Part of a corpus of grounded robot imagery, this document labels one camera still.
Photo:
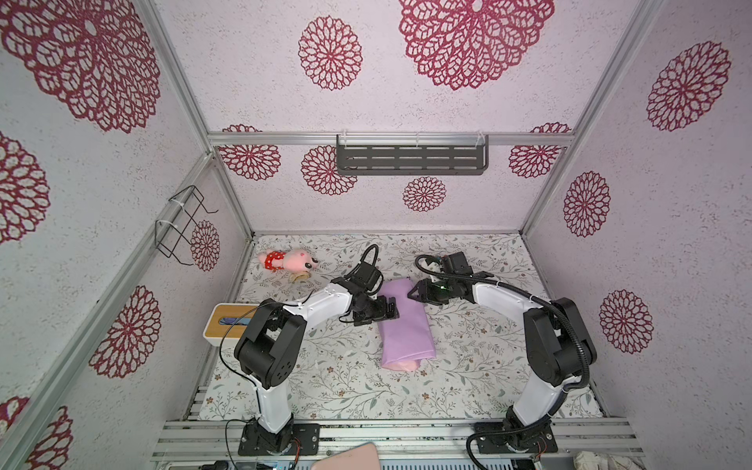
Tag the pink cloth at bottom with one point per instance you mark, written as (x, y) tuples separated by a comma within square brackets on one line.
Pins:
[(364, 457)]

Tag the pink wrapping paper sheet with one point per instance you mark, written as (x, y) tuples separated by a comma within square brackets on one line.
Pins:
[(407, 340)]

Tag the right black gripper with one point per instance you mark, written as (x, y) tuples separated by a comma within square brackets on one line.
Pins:
[(423, 295)]

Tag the black wire wall rack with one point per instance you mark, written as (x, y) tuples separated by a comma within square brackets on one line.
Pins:
[(169, 233)]

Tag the pink plush toy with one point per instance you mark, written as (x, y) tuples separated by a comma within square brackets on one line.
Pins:
[(294, 261)]

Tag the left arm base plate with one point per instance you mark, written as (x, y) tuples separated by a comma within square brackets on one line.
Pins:
[(292, 440)]

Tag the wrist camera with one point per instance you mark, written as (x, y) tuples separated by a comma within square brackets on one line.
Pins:
[(456, 264), (368, 277)]

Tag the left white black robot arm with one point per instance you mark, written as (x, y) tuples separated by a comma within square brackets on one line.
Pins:
[(269, 346)]

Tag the grey wall shelf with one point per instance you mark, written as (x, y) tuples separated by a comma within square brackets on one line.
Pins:
[(416, 159)]

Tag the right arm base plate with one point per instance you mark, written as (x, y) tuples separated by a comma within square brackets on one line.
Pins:
[(500, 437)]

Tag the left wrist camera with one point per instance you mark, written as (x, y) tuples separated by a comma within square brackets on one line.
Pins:
[(368, 277)]

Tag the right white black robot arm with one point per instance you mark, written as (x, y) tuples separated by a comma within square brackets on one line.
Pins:
[(558, 347)]

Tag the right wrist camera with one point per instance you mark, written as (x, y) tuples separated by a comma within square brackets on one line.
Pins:
[(456, 264)]

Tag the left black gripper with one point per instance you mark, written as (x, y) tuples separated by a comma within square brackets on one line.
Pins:
[(382, 312)]

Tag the white wooden tissue box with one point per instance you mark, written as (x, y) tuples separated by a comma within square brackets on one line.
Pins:
[(227, 323)]

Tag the white cloth bottom right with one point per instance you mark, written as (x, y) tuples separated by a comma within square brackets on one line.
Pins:
[(598, 461)]

